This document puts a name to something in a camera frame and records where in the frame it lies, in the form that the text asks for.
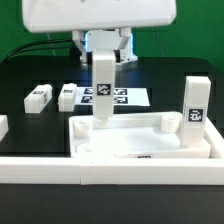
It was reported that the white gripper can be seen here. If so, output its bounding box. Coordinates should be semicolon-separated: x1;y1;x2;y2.
22;0;176;65

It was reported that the white desk top tray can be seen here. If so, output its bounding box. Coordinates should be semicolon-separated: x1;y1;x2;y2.
69;112;211;159

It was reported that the marker sheet with tags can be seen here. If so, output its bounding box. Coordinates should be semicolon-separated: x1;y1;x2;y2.
75;87;150;106

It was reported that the white block left edge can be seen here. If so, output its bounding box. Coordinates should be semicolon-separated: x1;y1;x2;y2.
0;115;9;141

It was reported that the white L-shaped obstacle fence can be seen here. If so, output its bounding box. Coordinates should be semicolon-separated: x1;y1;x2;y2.
0;122;224;185

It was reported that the black cable pair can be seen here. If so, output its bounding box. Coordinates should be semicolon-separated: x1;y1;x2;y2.
2;38;76;63

